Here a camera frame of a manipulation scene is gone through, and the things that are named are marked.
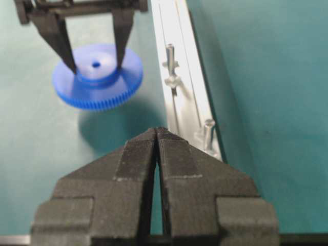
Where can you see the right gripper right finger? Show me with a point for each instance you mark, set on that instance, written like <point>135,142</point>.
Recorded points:
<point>207,202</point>

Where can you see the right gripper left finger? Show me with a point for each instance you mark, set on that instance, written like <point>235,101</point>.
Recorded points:
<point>106,202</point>

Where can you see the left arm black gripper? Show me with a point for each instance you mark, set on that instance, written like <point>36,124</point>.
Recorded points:
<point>47,17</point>

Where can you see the large blue plastic gear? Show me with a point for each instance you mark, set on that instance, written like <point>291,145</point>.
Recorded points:
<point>98,84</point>

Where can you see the right steel shaft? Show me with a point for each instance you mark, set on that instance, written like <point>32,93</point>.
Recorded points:
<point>208,134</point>

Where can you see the steel shaft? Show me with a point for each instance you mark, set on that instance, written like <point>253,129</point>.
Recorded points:
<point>208,134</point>
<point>171,59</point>

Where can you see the left steel shaft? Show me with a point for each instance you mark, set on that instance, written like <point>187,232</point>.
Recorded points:
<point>171,59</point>

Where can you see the right clear shaft bracket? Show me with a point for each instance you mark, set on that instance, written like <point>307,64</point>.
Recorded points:
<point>215,151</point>

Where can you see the clear shaft bracket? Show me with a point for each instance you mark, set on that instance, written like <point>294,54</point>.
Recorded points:
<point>215,151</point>
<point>173,80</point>

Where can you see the aluminium extrusion rail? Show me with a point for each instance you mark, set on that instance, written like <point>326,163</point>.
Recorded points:
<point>190,108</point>

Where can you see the left clear shaft bracket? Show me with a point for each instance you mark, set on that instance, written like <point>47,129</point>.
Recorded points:
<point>173,80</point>

